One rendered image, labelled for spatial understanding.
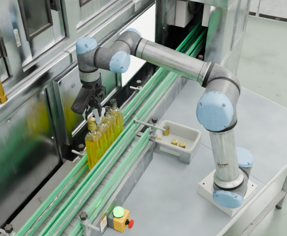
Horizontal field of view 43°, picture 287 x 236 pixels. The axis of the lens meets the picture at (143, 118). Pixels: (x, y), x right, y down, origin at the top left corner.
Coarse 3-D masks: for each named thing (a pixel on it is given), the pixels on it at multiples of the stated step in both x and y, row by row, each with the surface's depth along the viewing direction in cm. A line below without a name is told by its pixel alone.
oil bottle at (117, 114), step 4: (112, 112) 162; (116, 112) 162; (120, 112) 164; (116, 116) 162; (120, 116) 165; (116, 120) 163; (120, 120) 167; (116, 124) 165; (120, 124) 168; (120, 128) 169; (120, 132) 171
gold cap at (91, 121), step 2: (88, 118) 148; (90, 118) 148; (92, 118) 148; (94, 118) 148; (88, 120) 147; (90, 120) 147; (92, 120) 147; (94, 120) 147; (88, 122) 146; (90, 122) 146; (92, 122) 146; (94, 122) 147; (88, 124) 147; (90, 124) 147; (92, 124) 147; (94, 124) 147; (88, 126) 148; (90, 126) 147; (92, 126) 147; (94, 126) 148; (88, 128) 149; (90, 128) 148; (92, 128) 148; (94, 128) 148; (90, 130) 149; (92, 130) 149
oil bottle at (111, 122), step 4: (112, 116) 160; (104, 120) 158; (108, 120) 158; (112, 120) 159; (108, 124) 158; (112, 124) 160; (112, 128) 161; (116, 128) 165; (112, 132) 162; (116, 132) 166; (112, 136) 164; (116, 136) 167; (112, 140) 165
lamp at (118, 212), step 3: (117, 207) 152; (120, 207) 152; (114, 210) 151; (117, 210) 150; (120, 210) 150; (123, 210) 151; (114, 213) 150; (117, 213) 150; (120, 213) 150; (123, 213) 151; (114, 216) 151; (117, 216) 150; (120, 216) 150
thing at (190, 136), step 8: (168, 120) 196; (176, 128) 196; (184, 128) 193; (192, 128) 191; (160, 136) 195; (168, 136) 197; (176, 136) 197; (184, 136) 196; (192, 136) 193; (168, 144) 182; (192, 144) 192
